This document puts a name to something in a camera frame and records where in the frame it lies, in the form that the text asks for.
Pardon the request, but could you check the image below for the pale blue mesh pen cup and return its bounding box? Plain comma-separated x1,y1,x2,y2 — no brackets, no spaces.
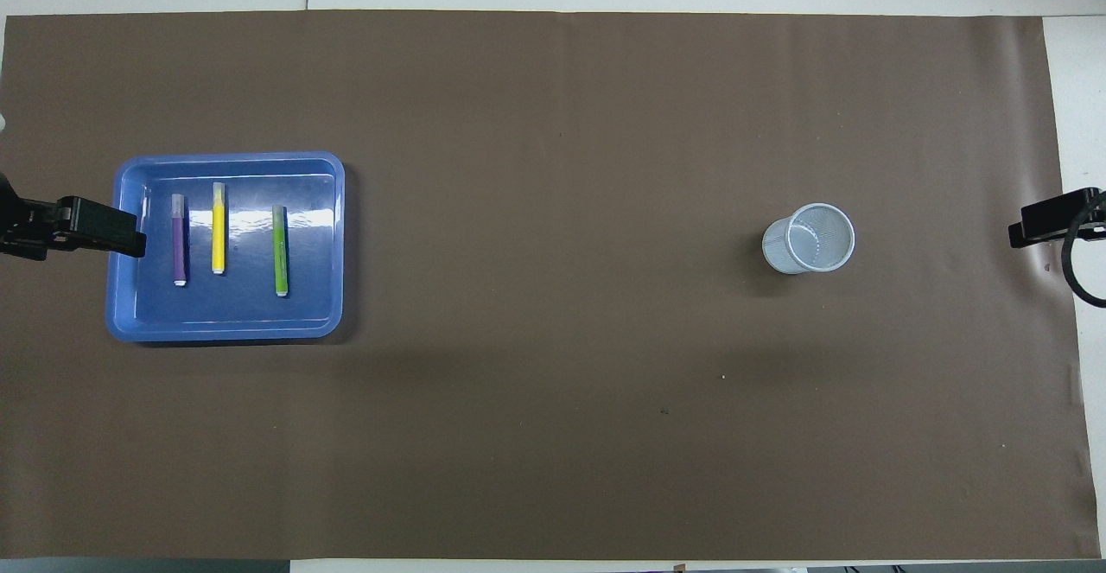
761,202,856,276

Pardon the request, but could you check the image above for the brown paper table mat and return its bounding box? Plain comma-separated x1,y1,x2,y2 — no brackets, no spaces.
0,10,1100,562

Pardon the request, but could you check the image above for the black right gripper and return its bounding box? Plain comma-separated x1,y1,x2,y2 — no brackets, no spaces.
1008,188,1106,250

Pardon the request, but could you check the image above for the yellow marker pen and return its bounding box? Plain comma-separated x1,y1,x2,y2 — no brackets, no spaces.
212,181,227,276

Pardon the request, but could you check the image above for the green marker pen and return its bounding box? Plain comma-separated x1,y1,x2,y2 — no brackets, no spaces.
272,204,289,298

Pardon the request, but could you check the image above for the purple marker pen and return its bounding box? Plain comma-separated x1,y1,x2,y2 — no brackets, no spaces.
171,194,188,287

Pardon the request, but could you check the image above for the blue plastic tray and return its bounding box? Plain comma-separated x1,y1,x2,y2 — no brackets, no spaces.
105,151,346,344

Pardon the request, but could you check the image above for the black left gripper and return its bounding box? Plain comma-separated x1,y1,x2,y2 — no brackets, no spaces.
0,171,147,261

